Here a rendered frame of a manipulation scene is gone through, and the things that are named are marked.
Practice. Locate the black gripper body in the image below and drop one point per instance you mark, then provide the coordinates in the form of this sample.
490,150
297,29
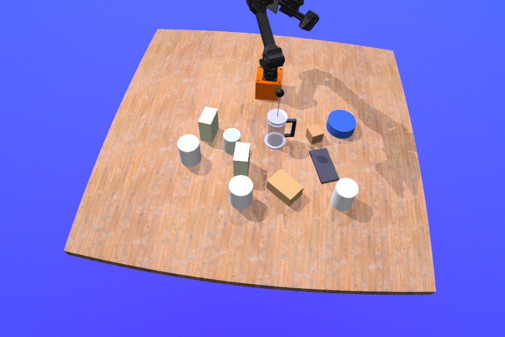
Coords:
291,9

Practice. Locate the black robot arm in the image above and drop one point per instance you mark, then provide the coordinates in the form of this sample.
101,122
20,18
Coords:
272,54

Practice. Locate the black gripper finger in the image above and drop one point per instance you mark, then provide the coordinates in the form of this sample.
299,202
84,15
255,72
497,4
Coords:
307,22
272,5

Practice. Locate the glass french press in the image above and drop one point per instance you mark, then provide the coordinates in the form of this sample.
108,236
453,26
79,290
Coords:
276,125

